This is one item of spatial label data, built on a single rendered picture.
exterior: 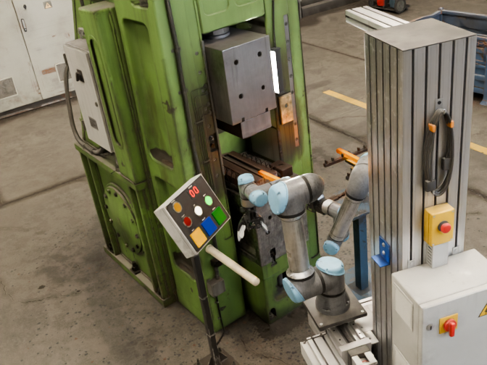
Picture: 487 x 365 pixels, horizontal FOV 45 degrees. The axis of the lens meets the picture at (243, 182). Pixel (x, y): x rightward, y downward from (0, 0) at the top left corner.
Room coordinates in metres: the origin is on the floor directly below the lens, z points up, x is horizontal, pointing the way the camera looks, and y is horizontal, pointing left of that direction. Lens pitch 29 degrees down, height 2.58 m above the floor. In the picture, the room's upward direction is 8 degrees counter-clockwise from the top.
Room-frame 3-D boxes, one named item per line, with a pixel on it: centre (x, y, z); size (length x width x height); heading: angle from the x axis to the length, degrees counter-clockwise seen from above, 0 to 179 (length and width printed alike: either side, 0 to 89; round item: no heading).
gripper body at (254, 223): (2.42, -0.01, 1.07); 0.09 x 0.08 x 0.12; 13
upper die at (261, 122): (3.11, 0.00, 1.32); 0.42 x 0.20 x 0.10; 33
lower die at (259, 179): (3.11, 0.00, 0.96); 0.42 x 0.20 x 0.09; 33
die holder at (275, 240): (3.15, -0.04, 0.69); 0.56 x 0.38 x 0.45; 33
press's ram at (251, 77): (3.13, -0.03, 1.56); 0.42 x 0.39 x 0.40; 33
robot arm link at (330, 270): (2.01, -0.30, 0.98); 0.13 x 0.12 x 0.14; 110
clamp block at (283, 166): (3.08, -0.23, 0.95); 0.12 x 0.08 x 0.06; 33
